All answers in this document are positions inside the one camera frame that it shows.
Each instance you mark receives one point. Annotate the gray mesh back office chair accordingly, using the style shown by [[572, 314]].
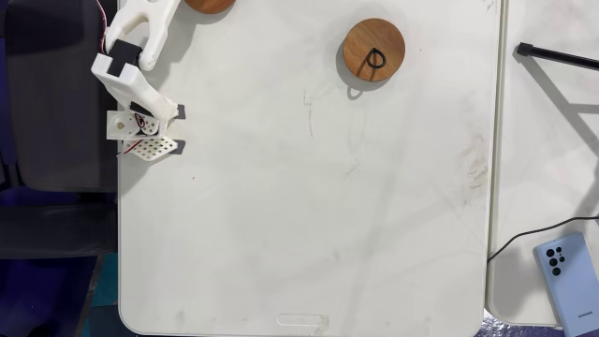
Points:
[[56, 93]]

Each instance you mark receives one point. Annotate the plain wooden lid black loop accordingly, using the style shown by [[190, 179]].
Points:
[[369, 39]]

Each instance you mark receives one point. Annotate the wooden lid with red cross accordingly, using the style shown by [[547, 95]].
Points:
[[210, 5]]

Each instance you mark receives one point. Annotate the black tripod leg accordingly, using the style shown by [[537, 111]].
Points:
[[557, 56]]

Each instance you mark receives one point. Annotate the gray office chair with armrests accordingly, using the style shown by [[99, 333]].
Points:
[[56, 231]]

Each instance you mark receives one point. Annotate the light blue smartphone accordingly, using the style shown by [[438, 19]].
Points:
[[568, 281]]

